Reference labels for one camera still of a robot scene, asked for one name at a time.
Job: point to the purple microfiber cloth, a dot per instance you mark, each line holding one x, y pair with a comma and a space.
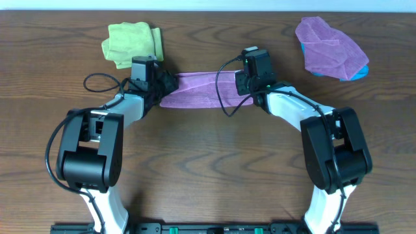
197, 91

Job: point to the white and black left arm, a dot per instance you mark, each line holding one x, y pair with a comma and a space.
89, 159

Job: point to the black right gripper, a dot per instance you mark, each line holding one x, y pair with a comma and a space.
240, 82

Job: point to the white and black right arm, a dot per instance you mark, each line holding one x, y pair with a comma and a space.
335, 150

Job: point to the green folded cloth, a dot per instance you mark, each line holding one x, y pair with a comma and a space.
127, 40

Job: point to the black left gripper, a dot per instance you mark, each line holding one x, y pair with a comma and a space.
167, 83

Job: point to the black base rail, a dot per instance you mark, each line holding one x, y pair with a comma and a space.
273, 228

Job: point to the blue cloth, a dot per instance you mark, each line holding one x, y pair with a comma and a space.
359, 75

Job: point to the crumpled purple cloth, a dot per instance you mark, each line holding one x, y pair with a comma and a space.
329, 51

